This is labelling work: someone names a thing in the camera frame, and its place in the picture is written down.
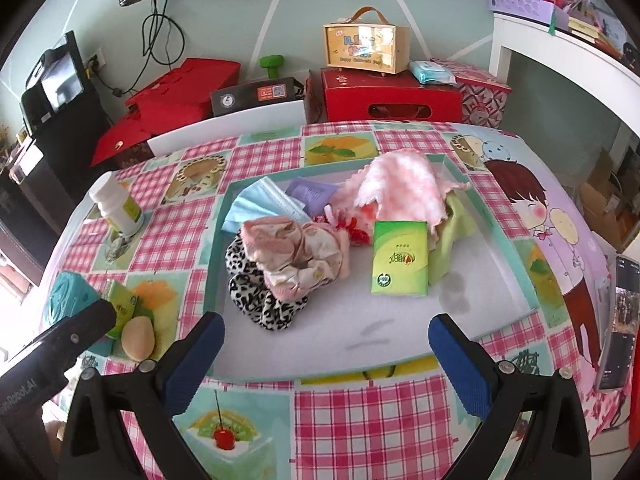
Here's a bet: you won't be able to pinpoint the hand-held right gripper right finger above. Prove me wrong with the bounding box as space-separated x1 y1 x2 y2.
429 313 593 480

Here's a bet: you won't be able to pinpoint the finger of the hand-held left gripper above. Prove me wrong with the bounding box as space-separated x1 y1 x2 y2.
37 300 117 358

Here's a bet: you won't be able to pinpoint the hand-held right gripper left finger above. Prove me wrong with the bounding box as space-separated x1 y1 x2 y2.
57 311 226 480

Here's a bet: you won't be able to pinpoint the white tray with teal rim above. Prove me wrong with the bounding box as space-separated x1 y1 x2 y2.
201 151 540 382

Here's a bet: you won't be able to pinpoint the black and white leopard scrunchie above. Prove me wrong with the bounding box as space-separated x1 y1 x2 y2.
224 236 310 334

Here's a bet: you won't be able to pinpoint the pink floral scrunchie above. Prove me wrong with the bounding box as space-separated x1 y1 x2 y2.
239 216 354 302

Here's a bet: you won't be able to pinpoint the blue face mask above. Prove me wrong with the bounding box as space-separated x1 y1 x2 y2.
221 176 312 234

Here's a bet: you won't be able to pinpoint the red and white scrunchie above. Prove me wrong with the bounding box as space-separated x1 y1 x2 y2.
324 204 375 247

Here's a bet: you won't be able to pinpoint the pink fluffy towel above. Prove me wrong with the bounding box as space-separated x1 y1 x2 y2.
351 152 472 230

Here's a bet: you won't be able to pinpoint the teal cloth bundle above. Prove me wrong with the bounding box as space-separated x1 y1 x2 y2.
41 270 100 332

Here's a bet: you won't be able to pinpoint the small green tissue pack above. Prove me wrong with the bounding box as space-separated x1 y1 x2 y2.
101 280 139 342

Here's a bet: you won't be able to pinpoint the beige oval sponge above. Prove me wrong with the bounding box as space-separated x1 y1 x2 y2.
121 317 157 362

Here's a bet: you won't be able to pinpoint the light green cloth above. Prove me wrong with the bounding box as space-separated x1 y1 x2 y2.
426 194 477 287

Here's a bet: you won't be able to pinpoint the white bottle with green label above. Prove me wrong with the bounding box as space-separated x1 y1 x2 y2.
89 172 145 237

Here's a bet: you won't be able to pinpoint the dark cabinet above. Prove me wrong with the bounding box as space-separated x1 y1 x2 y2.
0 87 112 288

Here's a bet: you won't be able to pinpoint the smartphone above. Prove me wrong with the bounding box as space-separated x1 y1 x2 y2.
596 254 640 392

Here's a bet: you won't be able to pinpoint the red box with gold clasp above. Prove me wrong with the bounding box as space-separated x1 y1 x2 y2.
91 119 152 169

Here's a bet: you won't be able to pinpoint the purple packet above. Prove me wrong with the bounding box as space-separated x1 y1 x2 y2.
285 176 342 217

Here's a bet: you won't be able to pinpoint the cardboard boxes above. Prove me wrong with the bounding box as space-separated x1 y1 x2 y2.
577 147 633 253

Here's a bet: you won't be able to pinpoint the white board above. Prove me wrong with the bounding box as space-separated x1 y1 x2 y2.
147 99 307 159

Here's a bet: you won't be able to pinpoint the black appliance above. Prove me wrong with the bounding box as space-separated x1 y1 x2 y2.
19 31 85 135

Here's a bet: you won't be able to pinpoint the large red gift box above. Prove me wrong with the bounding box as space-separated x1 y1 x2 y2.
124 58 242 122

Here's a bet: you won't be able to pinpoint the pink patterned box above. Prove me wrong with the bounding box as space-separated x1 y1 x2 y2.
431 58 513 129

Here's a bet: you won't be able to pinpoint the black box with round gauge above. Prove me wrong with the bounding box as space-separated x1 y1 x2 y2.
209 76 298 117

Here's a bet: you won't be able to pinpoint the blue wet wipes pack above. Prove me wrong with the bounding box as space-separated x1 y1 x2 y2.
409 60 457 85

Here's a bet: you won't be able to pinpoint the green dumbbell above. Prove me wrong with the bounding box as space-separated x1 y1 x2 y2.
259 54 286 80

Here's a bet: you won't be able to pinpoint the white shelf unit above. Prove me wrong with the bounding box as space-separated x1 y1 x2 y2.
489 12 640 176

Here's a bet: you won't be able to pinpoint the row of books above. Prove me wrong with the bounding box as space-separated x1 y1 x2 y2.
547 0 636 58

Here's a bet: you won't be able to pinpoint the red cardboard box with handle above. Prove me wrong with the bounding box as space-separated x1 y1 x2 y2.
306 67 464 124

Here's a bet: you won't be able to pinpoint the black cable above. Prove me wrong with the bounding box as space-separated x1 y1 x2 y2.
141 0 177 70

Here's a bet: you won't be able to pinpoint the yellow carry box with handle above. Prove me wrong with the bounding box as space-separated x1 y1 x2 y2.
322 7 412 76

